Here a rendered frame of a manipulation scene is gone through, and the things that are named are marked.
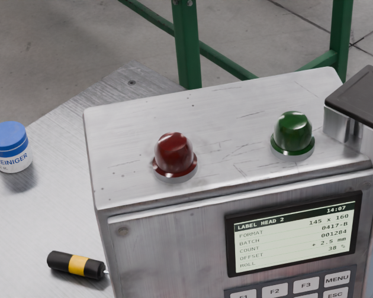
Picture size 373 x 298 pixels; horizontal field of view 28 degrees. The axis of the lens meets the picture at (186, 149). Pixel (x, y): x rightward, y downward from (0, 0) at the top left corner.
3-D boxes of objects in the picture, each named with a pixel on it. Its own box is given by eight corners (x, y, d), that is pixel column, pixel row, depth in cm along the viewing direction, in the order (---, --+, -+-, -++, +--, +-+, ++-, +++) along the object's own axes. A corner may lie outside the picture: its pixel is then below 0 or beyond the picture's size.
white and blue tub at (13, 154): (40, 154, 141) (32, 126, 136) (18, 178, 136) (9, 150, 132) (11, 143, 143) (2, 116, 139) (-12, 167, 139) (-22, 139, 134)
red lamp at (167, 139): (150, 156, 44) (145, 127, 42) (193, 149, 44) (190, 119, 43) (157, 187, 42) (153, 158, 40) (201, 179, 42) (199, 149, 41)
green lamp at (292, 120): (264, 136, 45) (264, 106, 43) (306, 128, 45) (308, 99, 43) (276, 165, 43) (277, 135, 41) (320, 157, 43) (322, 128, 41)
